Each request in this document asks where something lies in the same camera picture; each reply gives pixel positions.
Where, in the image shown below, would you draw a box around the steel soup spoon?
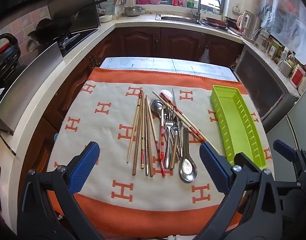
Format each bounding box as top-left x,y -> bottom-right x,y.
179,127 -> 197,183

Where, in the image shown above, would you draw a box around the large steel spoon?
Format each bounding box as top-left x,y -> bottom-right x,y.
150,99 -> 169,170

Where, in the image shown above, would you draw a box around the white ceramic spoon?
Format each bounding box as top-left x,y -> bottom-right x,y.
160,89 -> 173,101

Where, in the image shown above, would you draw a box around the dark brown wooden chopstick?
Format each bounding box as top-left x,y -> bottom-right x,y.
132,90 -> 143,176

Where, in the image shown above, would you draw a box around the metal spiral chopstick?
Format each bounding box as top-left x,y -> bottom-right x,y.
144,95 -> 149,176

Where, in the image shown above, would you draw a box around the kitchen faucet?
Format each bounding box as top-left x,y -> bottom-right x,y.
189,0 -> 203,22

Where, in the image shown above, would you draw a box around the lime green plastic tray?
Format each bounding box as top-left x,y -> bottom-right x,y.
210,85 -> 266,170

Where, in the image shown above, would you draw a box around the steel cabinet glass door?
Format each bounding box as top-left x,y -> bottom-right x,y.
234,43 -> 300,133

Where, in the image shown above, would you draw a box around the orange white H-pattern cloth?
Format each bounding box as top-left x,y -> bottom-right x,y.
46,67 -> 273,238

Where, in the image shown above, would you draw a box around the light bamboo chopstick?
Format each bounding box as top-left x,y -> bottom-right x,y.
126,97 -> 141,163

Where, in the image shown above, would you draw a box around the black pressure cooker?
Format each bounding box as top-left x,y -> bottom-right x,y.
0,33 -> 21,80

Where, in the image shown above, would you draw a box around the electric kettle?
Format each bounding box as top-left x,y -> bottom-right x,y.
236,10 -> 262,42

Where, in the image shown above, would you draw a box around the black wok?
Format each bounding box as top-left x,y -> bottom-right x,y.
28,0 -> 107,44

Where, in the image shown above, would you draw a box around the steel pot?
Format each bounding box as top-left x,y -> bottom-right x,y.
124,5 -> 146,17

